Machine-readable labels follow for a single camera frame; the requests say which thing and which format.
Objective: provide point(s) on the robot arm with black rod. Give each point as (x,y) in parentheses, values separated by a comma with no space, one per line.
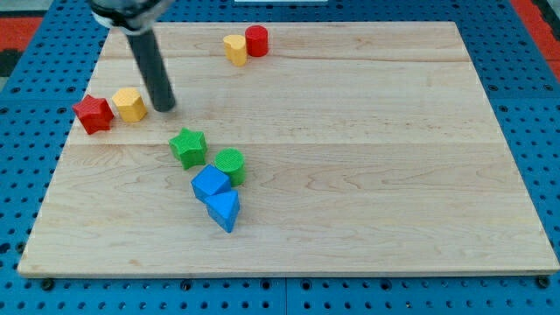
(135,18)

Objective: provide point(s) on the green cylinder block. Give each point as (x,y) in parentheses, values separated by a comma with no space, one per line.
(231,162)

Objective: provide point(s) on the blue triangle block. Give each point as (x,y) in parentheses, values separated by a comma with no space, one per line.
(224,208)

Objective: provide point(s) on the blue cube block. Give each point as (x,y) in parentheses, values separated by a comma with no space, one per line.
(209,182)

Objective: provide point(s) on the wooden board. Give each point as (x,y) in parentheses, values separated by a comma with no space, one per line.
(371,150)

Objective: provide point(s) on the green star block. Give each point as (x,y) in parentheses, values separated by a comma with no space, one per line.
(189,148)

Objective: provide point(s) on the yellow heart block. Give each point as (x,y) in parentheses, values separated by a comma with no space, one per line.
(235,49)

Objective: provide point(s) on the red cylinder block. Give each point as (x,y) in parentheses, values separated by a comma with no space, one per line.
(257,40)

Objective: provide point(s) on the yellow hexagon block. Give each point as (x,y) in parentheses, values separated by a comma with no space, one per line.
(129,104)

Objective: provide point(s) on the red star block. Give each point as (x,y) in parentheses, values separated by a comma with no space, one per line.
(94,114)

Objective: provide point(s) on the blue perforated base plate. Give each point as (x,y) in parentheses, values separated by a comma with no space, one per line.
(55,47)

